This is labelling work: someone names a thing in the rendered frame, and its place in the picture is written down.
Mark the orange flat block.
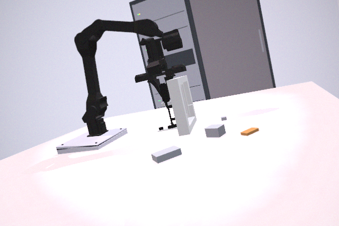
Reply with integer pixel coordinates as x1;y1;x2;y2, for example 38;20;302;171
240;128;259;136

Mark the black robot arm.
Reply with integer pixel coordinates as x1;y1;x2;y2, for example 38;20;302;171
74;19;183;137

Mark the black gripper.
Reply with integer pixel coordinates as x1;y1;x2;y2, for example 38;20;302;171
135;53;186;96

